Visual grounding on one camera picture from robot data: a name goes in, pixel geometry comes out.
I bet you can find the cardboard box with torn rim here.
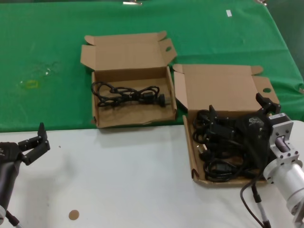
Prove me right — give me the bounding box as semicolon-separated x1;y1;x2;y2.
80;30;178;129

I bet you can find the cardboard box with intact rim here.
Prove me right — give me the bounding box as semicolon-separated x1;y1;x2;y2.
172;63;281;189

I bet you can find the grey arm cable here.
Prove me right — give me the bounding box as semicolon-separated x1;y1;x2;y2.
239;175;271;228
4;210;23;228

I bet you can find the round brown sticker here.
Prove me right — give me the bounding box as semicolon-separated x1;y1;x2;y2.
68;209;80;221

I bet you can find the grey left arm cable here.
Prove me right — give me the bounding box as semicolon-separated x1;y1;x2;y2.
4;210;23;228

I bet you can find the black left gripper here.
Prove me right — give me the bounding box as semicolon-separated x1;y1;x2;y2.
0;122;51;209

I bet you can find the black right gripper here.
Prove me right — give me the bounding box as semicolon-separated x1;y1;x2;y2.
206;93;281;173

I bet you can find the grey right arm cable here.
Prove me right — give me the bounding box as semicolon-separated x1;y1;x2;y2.
239;175;271;228

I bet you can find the green tablecloth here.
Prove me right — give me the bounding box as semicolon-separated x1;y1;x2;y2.
0;1;304;133

